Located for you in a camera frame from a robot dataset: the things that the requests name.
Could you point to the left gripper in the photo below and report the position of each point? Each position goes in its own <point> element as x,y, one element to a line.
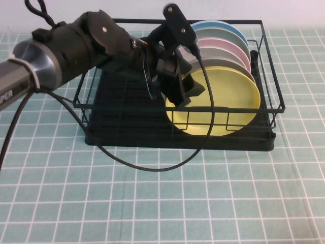
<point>167,66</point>

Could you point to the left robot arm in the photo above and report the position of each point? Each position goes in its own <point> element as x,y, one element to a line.
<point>76,50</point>

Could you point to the yellow plate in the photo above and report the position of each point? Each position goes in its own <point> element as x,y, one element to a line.
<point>228,96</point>

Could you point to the dark grey plate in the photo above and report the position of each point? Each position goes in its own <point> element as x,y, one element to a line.
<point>228,64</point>

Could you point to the light grey plate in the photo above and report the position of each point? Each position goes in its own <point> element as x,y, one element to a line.
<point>223,54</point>

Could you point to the pink plate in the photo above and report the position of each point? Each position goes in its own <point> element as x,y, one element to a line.
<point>223,43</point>

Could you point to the sage green plate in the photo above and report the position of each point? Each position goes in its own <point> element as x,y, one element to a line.
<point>228,35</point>

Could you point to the blue plate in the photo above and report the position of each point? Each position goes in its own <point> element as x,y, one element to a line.
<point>228,25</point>

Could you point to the black plastic drip tray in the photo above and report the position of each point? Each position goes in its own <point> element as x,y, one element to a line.
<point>127,114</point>

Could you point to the green checked tablecloth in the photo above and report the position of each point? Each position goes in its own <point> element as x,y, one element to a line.
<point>162,203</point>

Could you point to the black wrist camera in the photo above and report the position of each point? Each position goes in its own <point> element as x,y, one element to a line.
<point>177,23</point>

